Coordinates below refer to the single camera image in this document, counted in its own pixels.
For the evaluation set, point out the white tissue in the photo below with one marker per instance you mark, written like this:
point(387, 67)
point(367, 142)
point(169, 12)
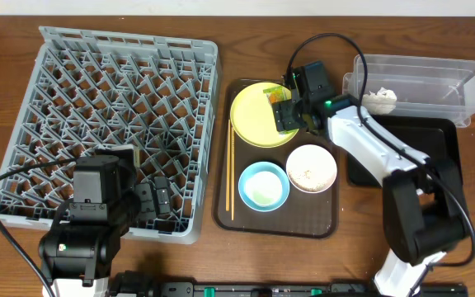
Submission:
point(382, 102)

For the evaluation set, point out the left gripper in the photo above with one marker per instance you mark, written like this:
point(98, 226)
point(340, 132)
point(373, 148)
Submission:
point(151, 198)

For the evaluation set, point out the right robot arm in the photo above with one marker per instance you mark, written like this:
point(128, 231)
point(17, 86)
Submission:
point(424, 210)

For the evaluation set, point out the white bowl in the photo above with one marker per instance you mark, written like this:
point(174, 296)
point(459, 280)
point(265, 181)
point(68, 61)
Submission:
point(311, 168)

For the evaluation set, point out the wooden chopstick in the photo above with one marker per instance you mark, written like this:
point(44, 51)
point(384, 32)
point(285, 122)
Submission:
point(232, 173)
point(228, 165)

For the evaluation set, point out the clear plastic bin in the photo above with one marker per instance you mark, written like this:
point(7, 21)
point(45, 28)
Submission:
point(425, 87)

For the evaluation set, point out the black bin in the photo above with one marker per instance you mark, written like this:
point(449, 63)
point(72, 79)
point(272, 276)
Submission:
point(433, 136)

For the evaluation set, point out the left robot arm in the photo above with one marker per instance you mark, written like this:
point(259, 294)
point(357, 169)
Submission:
point(77, 252)

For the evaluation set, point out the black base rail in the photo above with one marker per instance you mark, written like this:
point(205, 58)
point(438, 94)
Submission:
point(262, 289)

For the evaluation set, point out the blue bowl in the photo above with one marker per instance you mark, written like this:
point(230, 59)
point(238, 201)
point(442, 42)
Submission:
point(259, 167)

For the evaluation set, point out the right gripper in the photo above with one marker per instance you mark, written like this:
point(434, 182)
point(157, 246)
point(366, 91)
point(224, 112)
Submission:
point(289, 116)

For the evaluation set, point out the yellow green snack wrapper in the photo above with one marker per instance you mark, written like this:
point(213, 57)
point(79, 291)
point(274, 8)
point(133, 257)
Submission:
point(276, 95)

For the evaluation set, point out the yellow plate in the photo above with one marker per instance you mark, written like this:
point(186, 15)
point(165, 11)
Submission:
point(252, 117)

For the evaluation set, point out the white paper cup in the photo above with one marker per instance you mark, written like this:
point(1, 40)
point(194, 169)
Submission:
point(264, 188)

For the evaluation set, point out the brown serving tray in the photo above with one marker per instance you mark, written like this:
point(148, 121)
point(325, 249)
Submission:
point(303, 215)

